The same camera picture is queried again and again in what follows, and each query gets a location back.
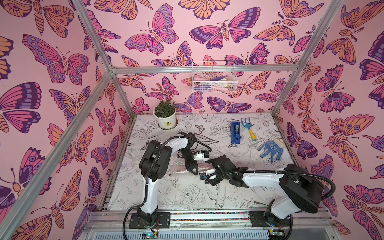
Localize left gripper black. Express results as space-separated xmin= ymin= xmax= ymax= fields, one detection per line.
xmin=180 ymin=150 xmax=199 ymax=175

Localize clear bubble wrap sheet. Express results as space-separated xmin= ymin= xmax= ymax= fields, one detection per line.
xmin=168 ymin=160 xmax=213 ymax=178

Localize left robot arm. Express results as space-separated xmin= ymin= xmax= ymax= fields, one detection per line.
xmin=137 ymin=133 xmax=212 ymax=226

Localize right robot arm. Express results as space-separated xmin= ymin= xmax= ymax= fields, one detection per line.
xmin=199 ymin=155 xmax=336 ymax=220

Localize blue tape dispenser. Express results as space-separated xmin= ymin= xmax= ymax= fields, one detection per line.
xmin=231 ymin=122 xmax=241 ymax=144

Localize white potted succulent plant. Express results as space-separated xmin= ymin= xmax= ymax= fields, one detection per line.
xmin=153 ymin=100 xmax=177 ymax=130

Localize blue yellow garden rake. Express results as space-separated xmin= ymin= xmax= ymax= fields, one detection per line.
xmin=241 ymin=118 xmax=257 ymax=142

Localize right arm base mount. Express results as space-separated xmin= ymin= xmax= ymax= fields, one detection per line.
xmin=248 ymin=211 xmax=291 ymax=228

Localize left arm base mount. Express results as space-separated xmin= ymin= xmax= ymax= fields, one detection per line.
xmin=129 ymin=212 xmax=171 ymax=229

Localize white wire wall basket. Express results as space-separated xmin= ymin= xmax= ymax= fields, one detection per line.
xmin=191 ymin=65 xmax=238 ymax=94

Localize aluminium front rail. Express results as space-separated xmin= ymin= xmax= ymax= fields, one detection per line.
xmin=80 ymin=209 xmax=342 ymax=240

